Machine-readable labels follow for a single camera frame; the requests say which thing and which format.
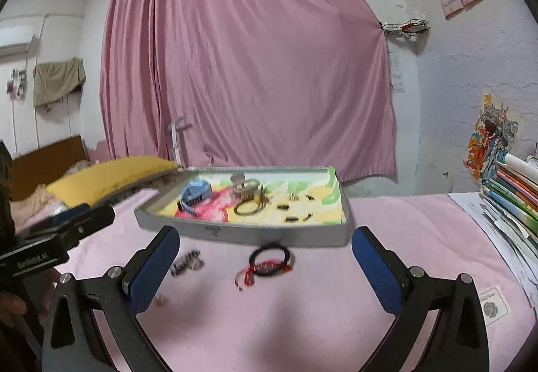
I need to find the pink curtain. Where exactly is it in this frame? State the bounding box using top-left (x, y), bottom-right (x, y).
top-left (100, 0), bottom-right (397, 181)

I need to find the blue smart watch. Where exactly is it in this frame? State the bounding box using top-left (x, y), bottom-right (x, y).
top-left (175, 179), bottom-right (213, 217)

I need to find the yellow pillow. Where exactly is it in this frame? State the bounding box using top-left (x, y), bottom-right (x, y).
top-left (46, 155), bottom-right (180, 208)

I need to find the brown wooden headboard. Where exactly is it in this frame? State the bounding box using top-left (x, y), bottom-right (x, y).
top-left (11, 135), bottom-right (87, 201)

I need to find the colourful cartoon wall sticker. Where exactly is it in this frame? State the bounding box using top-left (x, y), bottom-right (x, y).
top-left (464, 93), bottom-right (524, 181)

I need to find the stack of books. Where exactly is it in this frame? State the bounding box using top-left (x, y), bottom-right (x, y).
top-left (481, 153), bottom-right (538, 249)

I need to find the person's left hand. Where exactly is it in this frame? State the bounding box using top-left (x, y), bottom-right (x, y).
top-left (0, 292), bottom-right (27, 327)

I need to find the olive cloth hanging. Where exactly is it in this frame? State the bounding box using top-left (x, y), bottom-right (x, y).
top-left (33, 58), bottom-right (86, 108)

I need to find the pink bed sheet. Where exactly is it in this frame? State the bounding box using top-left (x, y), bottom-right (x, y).
top-left (25, 186), bottom-right (535, 372)

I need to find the wall calendar sheet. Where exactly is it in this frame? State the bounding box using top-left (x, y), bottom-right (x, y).
top-left (388, 52), bottom-right (405, 93)

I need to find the brown hair tie yellow bead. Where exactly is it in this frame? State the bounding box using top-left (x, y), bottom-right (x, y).
top-left (233, 186), bottom-right (269, 216)

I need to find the white window handle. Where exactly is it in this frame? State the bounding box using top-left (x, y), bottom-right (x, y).
top-left (168, 114), bottom-right (192, 167)

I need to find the grey shallow cardboard box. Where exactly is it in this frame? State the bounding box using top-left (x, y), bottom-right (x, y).
top-left (135, 166), bottom-right (353, 247)

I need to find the white air conditioner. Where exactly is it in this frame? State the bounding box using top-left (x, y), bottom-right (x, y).
top-left (0, 26), bottom-right (34, 57)

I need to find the beige hair claw clip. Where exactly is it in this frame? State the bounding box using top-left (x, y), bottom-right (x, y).
top-left (231, 173), bottom-right (261, 202)

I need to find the black braided bracelet red tassel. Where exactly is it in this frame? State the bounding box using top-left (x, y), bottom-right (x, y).
top-left (233, 243), bottom-right (293, 291)

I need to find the colourful painted paper liner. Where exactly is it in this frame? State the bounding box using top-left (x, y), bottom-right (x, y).
top-left (152, 166), bottom-right (346, 226)

